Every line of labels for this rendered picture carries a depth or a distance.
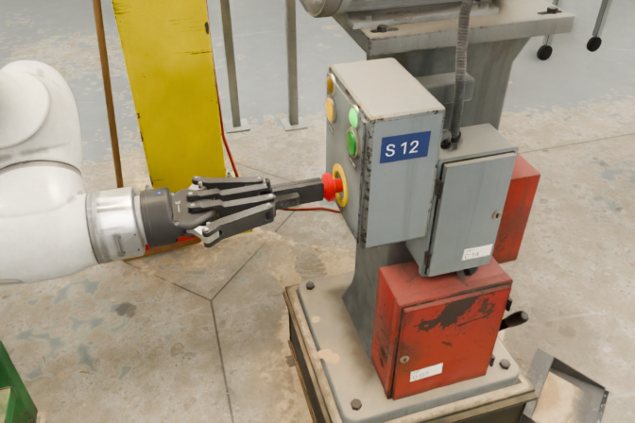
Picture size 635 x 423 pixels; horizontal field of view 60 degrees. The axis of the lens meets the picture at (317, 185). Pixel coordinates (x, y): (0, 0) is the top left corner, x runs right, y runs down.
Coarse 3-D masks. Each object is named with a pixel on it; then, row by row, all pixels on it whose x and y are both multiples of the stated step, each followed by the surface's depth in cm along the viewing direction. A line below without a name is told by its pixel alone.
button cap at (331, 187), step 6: (324, 174) 75; (330, 174) 75; (324, 180) 74; (330, 180) 74; (336, 180) 75; (324, 186) 74; (330, 186) 74; (336, 186) 75; (342, 186) 75; (324, 192) 74; (330, 192) 74; (336, 192) 75; (330, 198) 74
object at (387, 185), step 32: (352, 64) 74; (384, 64) 74; (352, 96) 66; (384, 96) 66; (416, 96) 66; (352, 128) 66; (384, 128) 63; (416, 128) 64; (352, 160) 69; (384, 160) 65; (416, 160) 67; (352, 192) 71; (384, 192) 68; (416, 192) 70; (352, 224) 74; (384, 224) 71; (416, 224) 73
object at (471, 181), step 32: (480, 0) 79; (480, 128) 98; (448, 160) 90; (480, 160) 91; (512, 160) 93; (448, 192) 93; (480, 192) 95; (448, 224) 97; (480, 224) 100; (416, 256) 107; (448, 256) 102; (480, 256) 105
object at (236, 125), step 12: (228, 0) 245; (228, 12) 248; (228, 24) 251; (228, 36) 255; (228, 48) 258; (228, 60) 261; (228, 72) 264; (228, 84) 271; (240, 120) 281; (228, 132) 279
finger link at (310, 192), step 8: (296, 184) 74; (304, 184) 74; (312, 184) 74; (320, 184) 74; (272, 192) 73; (280, 192) 73; (288, 192) 73; (296, 192) 74; (304, 192) 74; (312, 192) 74; (320, 192) 75; (304, 200) 75; (312, 200) 75; (320, 200) 76
